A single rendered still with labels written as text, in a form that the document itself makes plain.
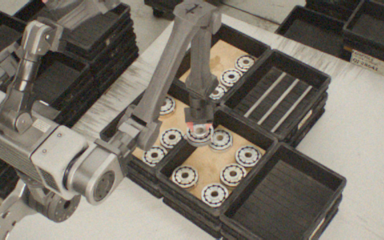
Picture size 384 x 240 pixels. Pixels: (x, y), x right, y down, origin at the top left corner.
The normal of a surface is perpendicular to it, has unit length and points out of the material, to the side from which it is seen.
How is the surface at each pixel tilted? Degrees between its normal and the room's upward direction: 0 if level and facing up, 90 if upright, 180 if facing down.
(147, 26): 0
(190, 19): 48
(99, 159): 0
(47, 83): 0
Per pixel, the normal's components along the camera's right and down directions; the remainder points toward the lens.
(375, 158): -0.07, -0.61
